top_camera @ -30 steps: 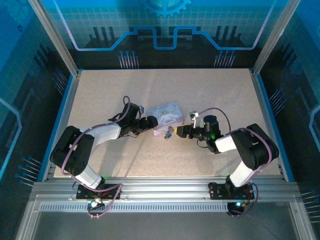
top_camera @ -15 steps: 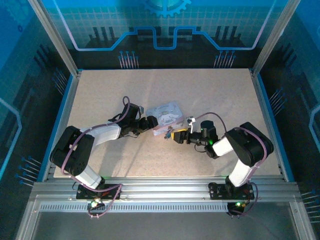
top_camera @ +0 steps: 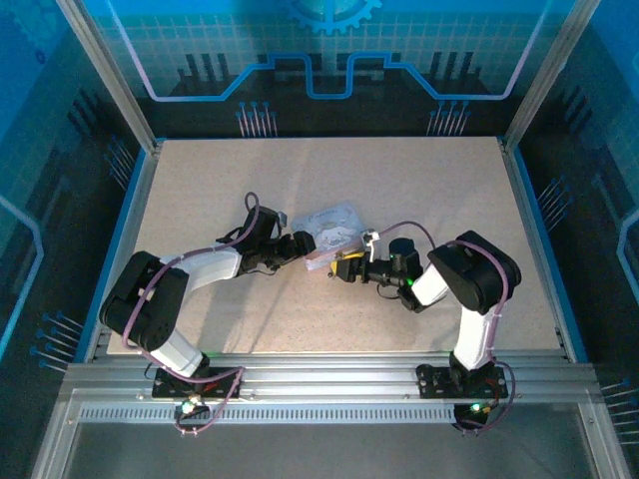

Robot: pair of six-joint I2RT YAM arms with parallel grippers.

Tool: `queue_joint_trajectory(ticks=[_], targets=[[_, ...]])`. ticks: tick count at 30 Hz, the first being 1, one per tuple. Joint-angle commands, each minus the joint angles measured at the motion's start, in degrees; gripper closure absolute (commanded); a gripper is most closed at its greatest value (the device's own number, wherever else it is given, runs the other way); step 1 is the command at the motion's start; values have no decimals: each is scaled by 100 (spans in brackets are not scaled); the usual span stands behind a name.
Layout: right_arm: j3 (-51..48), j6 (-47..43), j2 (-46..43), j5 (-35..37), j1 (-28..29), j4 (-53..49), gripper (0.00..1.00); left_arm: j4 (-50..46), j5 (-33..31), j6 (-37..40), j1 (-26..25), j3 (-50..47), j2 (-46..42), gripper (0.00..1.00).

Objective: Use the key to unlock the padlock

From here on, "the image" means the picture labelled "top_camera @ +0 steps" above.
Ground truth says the clear plastic bag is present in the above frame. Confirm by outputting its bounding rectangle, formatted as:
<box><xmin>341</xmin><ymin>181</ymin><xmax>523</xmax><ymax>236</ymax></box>
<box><xmin>291</xmin><ymin>200</ymin><xmax>369</xmax><ymax>274</ymax></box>

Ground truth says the lit right connector board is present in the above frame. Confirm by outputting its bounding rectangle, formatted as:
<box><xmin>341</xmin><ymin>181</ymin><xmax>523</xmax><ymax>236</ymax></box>
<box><xmin>452</xmin><ymin>401</ymin><xmax>494</xmax><ymax>426</ymax></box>

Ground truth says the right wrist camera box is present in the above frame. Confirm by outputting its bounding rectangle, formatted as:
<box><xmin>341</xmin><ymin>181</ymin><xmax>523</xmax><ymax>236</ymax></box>
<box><xmin>359</xmin><ymin>228</ymin><xmax>381</xmax><ymax>261</ymax></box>

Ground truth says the aluminium table edge rail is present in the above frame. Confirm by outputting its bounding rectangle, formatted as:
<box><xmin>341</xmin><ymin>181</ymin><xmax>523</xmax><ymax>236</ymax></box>
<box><xmin>58</xmin><ymin>352</ymin><xmax>601</xmax><ymax>401</ymax></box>

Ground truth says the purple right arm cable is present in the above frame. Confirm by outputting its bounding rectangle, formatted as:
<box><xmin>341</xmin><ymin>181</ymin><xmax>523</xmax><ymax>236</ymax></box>
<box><xmin>376</xmin><ymin>220</ymin><xmax>516</xmax><ymax>436</ymax></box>

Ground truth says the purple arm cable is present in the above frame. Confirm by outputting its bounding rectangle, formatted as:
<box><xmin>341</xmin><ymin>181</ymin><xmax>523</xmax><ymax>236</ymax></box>
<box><xmin>121</xmin><ymin>191</ymin><xmax>262</xmax><ymax>437</ymax></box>
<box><xmin>376</xmin><ymin>220</ymin><xmax>516</xmax><ymax>436</ymax></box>

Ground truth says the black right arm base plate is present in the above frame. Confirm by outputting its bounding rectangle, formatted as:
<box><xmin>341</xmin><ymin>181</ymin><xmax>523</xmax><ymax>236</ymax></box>
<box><xmin>415</xmin><ymin>361</ymin><xmax>511</xmax><ymax>399</ymax></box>

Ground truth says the aluminium side rail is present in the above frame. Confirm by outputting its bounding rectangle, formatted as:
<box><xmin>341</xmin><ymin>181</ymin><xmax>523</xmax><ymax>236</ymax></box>
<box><xmin>83</xmin><ymin>139</ymin><xmax>165</xmax><ymax>363</ymax></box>
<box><xmin>497</xmin><ymin>139</ymin><xmax>576</xmax><ymax>361</ymax></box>

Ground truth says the slotted grey cable duct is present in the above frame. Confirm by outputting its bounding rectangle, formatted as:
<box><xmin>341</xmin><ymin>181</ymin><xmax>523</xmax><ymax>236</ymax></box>
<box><xmin>78</xmin><ymin>405</ymin><xmax>583</xmax><ymax>424</ymax></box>

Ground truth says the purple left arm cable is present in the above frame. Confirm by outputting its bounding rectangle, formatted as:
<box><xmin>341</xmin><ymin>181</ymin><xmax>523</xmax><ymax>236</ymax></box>
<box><xmin>121</xmin><ymin>191</ymin><xmax>262</xmax><ymax>437</ymax></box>

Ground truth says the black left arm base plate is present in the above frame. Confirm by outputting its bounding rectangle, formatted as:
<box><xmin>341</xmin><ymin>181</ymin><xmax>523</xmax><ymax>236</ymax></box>
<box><xmin>151</xmin><ymin>366</ymin><xmax>247</xmax><ymax>399</ymax></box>

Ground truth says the aluminium frame post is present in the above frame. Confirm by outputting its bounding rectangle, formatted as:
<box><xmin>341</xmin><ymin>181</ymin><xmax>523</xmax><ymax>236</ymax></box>
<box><xmin>500</xmin><ymin>0</ymin><xmax>603</xmax><ymax>151</ymax></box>
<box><xmin>54</xmin><ymin>0</ymin><xmax>165</xmax><ymax>152</ymax></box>

